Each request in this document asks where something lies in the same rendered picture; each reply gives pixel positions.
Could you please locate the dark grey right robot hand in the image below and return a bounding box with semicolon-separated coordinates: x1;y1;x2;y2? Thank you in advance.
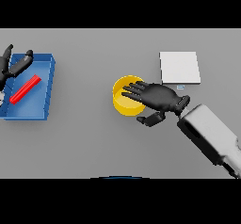
120;80;191;128

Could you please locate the red beaker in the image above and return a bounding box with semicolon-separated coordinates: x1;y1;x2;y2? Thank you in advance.
8;73;42;105

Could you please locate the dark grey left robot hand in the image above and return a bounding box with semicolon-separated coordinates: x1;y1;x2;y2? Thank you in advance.
0;43;34;90

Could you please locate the yellow bowl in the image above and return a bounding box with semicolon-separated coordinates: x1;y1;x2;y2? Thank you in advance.
112;74;147;118

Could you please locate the blue plastic tray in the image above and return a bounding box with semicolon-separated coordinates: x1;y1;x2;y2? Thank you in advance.
0;53;56;121

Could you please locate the pale square measuring scale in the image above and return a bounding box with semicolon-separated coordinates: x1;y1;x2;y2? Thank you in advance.
158;51;201;86

